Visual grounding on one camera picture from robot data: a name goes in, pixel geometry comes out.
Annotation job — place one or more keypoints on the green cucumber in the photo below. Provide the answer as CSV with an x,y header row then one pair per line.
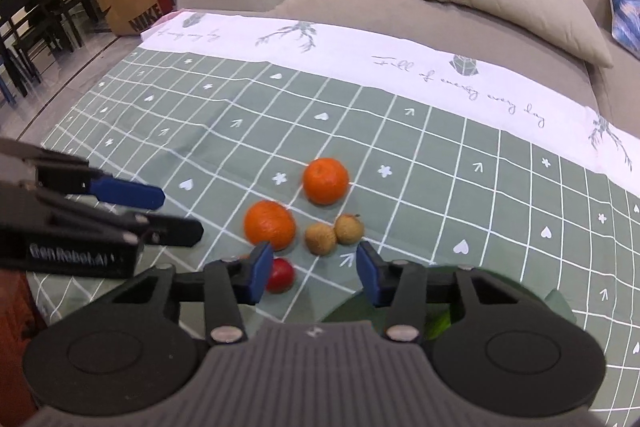
x,y
436,324

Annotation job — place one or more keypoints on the green checked tablecloth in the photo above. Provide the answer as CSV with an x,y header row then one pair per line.
x,y
451,160

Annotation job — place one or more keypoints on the brown longan fruit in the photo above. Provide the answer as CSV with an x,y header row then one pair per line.
x,y
348,229
320,239

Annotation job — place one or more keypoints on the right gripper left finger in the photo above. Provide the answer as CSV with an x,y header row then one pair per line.
x,y
143,341

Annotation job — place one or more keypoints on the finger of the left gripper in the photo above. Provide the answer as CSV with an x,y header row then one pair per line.
x,y
127,193
166,230

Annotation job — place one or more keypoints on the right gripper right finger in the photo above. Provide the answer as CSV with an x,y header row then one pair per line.
x,y
504,351

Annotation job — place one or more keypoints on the blue patterned cushion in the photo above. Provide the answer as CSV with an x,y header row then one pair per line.
x,y
626,25

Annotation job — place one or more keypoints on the small red fruit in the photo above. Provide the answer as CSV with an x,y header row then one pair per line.
x,y
282,276

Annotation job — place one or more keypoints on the brown Nike paper bag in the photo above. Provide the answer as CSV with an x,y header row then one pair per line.
x,y
130,17

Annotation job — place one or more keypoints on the green plastic bowl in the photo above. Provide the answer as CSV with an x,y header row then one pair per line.
x,y
358,308

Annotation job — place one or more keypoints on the black dining chair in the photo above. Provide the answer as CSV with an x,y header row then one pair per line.
x,y
28,24

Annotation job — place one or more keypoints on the grey fabric sofa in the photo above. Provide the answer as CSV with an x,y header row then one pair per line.
x,y
613,92

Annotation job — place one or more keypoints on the orange mandarin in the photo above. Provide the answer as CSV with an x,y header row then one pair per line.
x,y
325,181
268,221

